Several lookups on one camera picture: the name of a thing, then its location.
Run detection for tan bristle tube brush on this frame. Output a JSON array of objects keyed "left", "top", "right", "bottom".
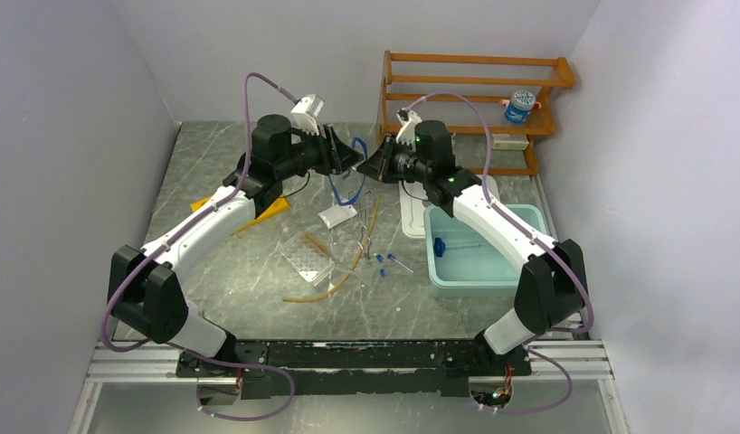
[{"left": 303, "top": 232, "right": 332, "bottom": 258}]

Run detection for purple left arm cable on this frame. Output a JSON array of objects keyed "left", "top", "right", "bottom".
[{"left": 100, "top": 72, "right": 302, "bottom": 423}]

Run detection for light teal plastic bin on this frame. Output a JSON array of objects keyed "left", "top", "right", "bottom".
[{"left": 424, "top": 205, "right": 519, "bottom": 298}]

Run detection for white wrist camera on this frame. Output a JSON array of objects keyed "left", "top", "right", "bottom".
[
  {"left": 395, "top": 108, "right": 422, "bottom": 146},
  {"left": 290, "top": 94, "right": 324, "bottom": 136}
]

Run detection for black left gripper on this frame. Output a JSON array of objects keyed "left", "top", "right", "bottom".
[{"left": 276, "top": 123, "right": 365, "bottom": 180}]

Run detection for clear glass watch plate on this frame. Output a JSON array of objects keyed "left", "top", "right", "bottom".
[{"left": 319, "top": 255, "right": 374, "bottom": 288}]

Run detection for clear plastic well plate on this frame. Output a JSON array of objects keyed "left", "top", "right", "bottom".
[{"left": 280, "top": 231, "right": 334, "bottom": 287}]

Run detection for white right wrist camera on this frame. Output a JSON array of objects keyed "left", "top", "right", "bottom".
[{"left": 395, "top": 108, "right": 422, "bottom": 146}]

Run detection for tan rubber tubing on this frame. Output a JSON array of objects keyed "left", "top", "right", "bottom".
[{"left": 281, "top": 232, "right": 371, "bottom": 304}]

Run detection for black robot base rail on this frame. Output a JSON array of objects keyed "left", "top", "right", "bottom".
[{"left": 175, "top": 339, "right": 532, "bottom": 400}]

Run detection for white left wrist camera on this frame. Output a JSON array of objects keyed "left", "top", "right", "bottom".
[{"left": 290, "top": 94, "right": 324, "bottom": 136}]

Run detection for white plastic bin lid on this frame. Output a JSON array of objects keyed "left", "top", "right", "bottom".
[{"left": 398, "top": 174, "right": 500, "bottom": 241}]

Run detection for metal crucible tongs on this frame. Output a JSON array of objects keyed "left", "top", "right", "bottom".
[{"left": 353, "top": 189, "right": 375, "bottom": 259}]

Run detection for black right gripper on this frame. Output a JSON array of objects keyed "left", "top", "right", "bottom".
[{"left": 356, "top": 134, "right": 432, "bottom": 184}]

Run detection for small white box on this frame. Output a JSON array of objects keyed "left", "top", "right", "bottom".
[{"left": 492, "top": 134, "right": 529, "bottom": 151}]

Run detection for blue safety glasses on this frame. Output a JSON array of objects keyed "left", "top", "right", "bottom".
[{"left": 327, "top": 168, "right": 366, "bottom": 206}]

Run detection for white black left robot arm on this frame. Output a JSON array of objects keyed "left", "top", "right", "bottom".
[{"left": 106, "top": 115, "right": 365, "bottom": 376}]

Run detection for yellow test tube rack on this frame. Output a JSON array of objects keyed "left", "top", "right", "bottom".
[{"left": 190, "top": 196, "right": 290, "bottom": 232}]

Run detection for white plastic zip bag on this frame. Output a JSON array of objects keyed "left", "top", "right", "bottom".
[{"left": 318, "top": 204, "right": 357, "bottom": 229}]

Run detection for aluminium extrusion frame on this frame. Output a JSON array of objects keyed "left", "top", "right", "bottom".
[{"left": 68, "top": 344, "right": 195, "bottom": 433}]

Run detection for blue white labelled jar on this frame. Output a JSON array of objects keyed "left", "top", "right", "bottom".
[{"left": 504, "top": 90, "right": 536, "bottom": 124}]

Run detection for orange wooden shelf rack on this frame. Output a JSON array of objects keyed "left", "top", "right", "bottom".
[{"left": 376, "top": 52, "right": 577, "bottom": 176}]

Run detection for blue base graduated cylinder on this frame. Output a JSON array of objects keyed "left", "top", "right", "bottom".
[{"left": 432, "top": 238, "right": 482, "bottom": 258}]

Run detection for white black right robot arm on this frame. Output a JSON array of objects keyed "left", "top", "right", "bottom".
[{"left": 356, "top": 120, "right": 590, "bottom": 374}]

